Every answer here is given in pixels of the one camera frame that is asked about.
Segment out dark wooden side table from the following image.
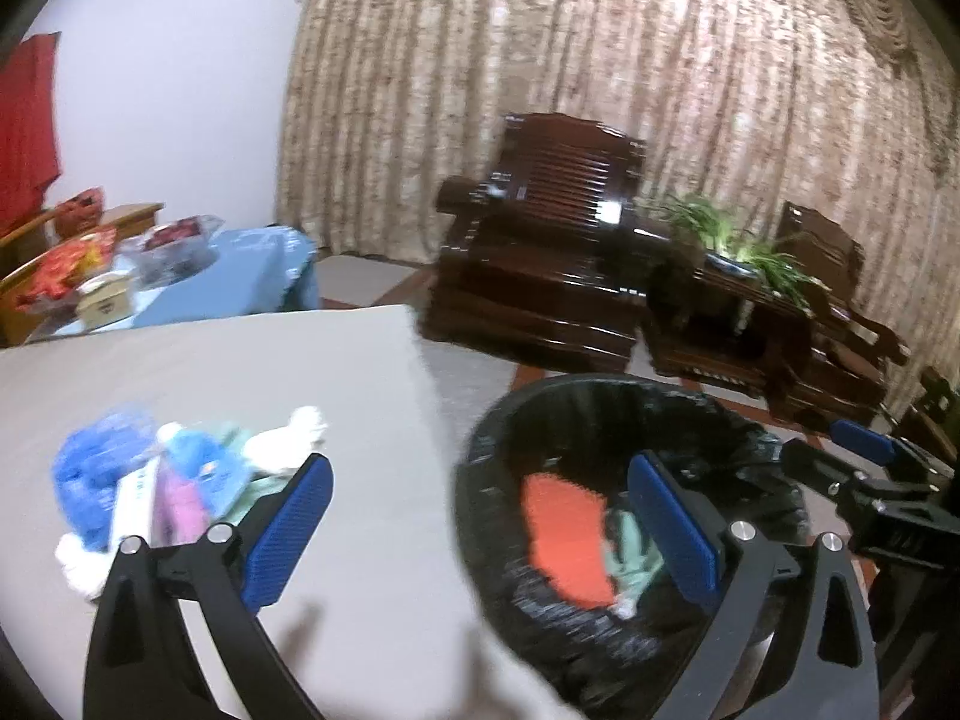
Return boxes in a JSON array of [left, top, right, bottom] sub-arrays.
[[637, 240, 820, 400]]

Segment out clear bag of red items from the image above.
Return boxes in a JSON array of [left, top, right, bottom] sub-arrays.
[[120, 216, 226, 287]]

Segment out blue tablecloth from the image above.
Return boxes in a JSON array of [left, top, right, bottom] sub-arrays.
[[34, 225, 320, 340]]

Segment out blue mesh scrubber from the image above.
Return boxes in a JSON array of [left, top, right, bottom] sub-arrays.
[[51, 409, 162, 552]]

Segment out red snack packets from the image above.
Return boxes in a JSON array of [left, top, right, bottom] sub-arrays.
[[13, 229, 121, 314]]

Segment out white narrow box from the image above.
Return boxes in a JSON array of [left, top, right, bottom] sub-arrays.
[[111, 457, 164, 550]]

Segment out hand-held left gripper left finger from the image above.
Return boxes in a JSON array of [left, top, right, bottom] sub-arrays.
[[82, 454, 335, 720]]

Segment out beige tissue box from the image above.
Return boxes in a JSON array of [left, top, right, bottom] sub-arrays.
[[75, 275, 137, 332]]

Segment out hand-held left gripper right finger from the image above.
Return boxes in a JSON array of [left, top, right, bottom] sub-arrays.
[[626, 452, 880, 720]]

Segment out green potted plant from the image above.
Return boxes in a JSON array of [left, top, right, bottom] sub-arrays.
[[658, 193, 817, 310]]

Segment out beige patterned curtain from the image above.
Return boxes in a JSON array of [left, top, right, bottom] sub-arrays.
[[274, 0, 960, 410]]

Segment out grey tablecloth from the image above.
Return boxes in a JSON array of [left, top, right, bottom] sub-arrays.
[[0, 304, 575, 720]]

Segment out orange cloth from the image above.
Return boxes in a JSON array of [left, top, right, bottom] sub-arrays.
[[521, 472, 617, 610]]

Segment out light green cloth in bin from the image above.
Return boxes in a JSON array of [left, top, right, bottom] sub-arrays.
[[604, 510, 667, 616]]

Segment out pink packet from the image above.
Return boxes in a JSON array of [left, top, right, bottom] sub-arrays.
[[152, 472, 212, 545]]

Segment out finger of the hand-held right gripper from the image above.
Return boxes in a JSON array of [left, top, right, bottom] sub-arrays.
[[831, 420, 931, 470], [780, 437, 871, 503]]

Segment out blue tube with white cap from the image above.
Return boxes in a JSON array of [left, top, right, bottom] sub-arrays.
[[156, 422, 230, 485]]

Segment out red patterned bag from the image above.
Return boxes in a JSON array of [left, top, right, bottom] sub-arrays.
[[55, 189, 107, 238]]

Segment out red hanging cloth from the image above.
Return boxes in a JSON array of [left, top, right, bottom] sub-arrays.
[[0, 34, 62, 237]]

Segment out dark wooden armchair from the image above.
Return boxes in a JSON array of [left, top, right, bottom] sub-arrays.
[[771, 201, 913, 430], [416, 112, 655, 376]]

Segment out trash bin with black bag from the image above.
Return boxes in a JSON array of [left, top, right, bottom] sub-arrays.
[[454, 373, 815, 720]]

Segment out white crumpled tissue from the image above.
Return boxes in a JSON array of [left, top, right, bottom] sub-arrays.
[[55, 535, 115, 601], [246, 405, 331, 479]]

